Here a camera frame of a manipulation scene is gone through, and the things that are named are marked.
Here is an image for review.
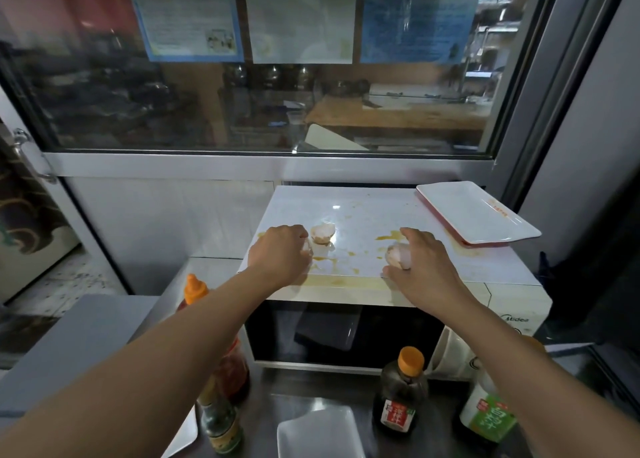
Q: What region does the person's right forearm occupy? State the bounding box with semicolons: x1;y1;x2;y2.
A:
439;292;640;458

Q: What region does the stainless steel table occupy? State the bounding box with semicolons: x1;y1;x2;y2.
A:
129;257;556;458

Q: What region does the person's left hand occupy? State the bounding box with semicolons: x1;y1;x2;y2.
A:
247;224;314;289

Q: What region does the small green glass bottle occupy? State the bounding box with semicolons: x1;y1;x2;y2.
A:
196;372;245;457

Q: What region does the person's left forearm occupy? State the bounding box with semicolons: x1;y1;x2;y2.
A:
0;267;297;458

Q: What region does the red sauce bottle orange cap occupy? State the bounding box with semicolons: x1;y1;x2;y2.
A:
177;273;251;405

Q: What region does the white rectangular plate orange print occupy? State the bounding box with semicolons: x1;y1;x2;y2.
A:
276;405;367;458
415;180;543;249

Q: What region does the white microwave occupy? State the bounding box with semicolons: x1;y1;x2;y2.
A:
239;185;554;381

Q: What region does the wooden worktable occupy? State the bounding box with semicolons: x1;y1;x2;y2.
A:
304;95;492;132

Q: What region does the white chest freezer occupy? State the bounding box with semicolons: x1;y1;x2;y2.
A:
0;237;81;305

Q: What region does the clear bottle green label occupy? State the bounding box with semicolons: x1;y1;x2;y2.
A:
455;335;549;447

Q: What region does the plain white rectangular plate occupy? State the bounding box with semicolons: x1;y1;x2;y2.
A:
159;405;200;458

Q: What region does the dark sauce bottle orange cap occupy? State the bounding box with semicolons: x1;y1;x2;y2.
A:
372;346;430;437

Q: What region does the dark swirl patterned curtain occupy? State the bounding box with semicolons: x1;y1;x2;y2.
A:
0;132;69;255

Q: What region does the person's right hand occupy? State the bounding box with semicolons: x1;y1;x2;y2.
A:
381;227;470;317

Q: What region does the blue bordered paper notice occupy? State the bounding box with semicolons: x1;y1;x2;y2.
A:
129;0;245;64

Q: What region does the plain white paper notice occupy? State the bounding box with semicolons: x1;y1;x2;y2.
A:
244;0;357;66

